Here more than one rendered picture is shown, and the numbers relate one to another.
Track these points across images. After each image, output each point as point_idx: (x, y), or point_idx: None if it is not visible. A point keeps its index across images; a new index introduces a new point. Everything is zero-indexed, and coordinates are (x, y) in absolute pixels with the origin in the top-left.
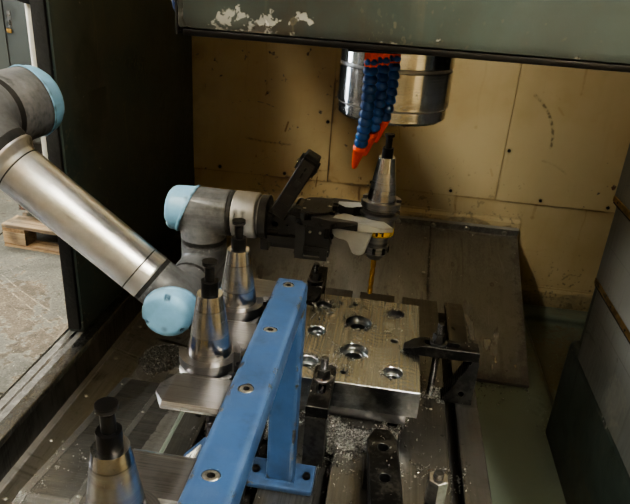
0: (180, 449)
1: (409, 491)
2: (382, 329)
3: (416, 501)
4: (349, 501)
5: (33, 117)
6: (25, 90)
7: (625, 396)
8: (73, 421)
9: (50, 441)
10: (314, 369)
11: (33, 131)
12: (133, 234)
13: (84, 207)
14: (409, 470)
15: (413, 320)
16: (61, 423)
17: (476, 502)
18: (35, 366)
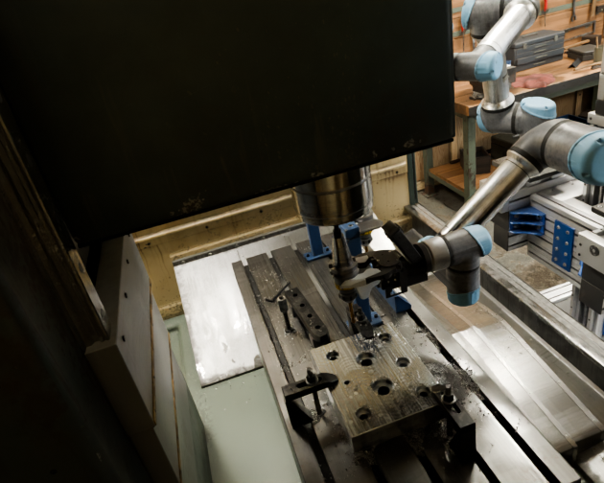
0: (419, 310)
1: (304, 347)
2: (361, 389)
3: (299, 344)
4: (328, 330)
5: (549, 155)
6: (557, 139)
7: (182, 420)
8: (581, 390)
9: (566, 371)
10: (376, 333)
11: (552, 165)
12: (458, 217)
13: (476, 192)
14: (309, 356)
15: (345, 413)
16: (582, 382)
17: (271, 358)
18: None
